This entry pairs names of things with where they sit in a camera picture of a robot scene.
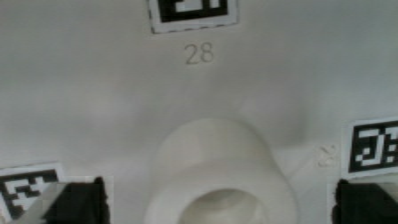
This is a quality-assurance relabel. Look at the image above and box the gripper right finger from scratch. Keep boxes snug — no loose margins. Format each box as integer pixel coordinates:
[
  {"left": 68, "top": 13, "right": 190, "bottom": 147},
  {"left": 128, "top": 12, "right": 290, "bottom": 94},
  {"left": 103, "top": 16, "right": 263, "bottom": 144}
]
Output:
[{"left": 330, "top": 179, "right": 398, "bottom": 224}]

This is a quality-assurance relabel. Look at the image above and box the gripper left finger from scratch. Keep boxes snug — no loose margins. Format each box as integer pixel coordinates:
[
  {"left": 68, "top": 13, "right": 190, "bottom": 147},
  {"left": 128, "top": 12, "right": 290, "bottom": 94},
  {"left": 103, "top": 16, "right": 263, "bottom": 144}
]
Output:
[{"left": 16, "top": 177, "right": 110, "bottom": 224}]

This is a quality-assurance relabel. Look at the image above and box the white round table top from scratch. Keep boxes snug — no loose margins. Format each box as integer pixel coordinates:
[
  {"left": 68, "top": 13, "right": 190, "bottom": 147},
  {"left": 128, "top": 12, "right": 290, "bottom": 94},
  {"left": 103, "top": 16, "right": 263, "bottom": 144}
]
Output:
[{"left": 0, "top": 0, "right": 398, "bottom": 224}]

